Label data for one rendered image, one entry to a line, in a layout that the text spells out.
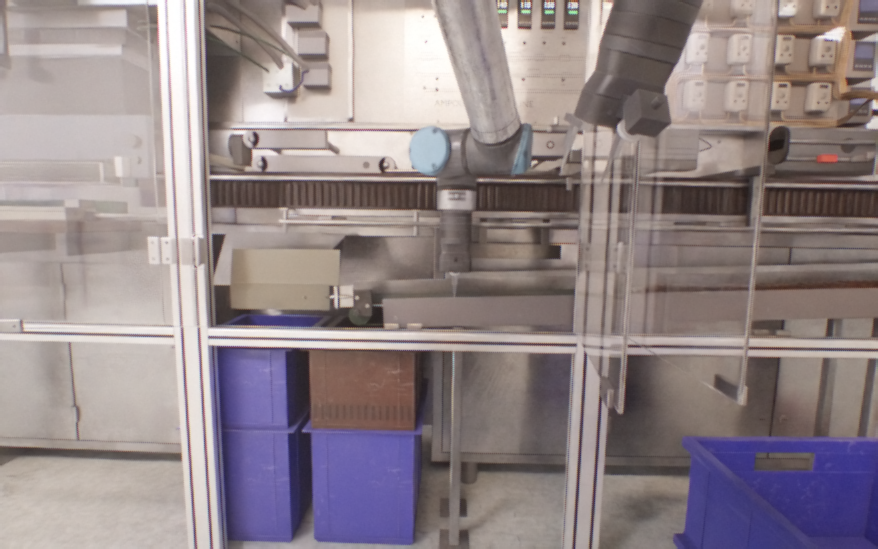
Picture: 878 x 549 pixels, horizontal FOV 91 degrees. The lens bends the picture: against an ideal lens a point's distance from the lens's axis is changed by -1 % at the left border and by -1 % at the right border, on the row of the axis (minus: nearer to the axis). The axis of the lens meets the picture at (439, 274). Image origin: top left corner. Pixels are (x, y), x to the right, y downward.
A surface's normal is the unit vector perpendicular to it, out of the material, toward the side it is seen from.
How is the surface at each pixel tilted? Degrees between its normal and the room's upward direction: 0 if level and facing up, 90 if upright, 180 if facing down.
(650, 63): 122
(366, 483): 90
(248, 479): 90
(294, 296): 90
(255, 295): 90
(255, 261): 79
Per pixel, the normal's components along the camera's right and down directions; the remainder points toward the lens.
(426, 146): -0.46, 0.10
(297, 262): -0.02, -0.07
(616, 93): 0.12, 0.46
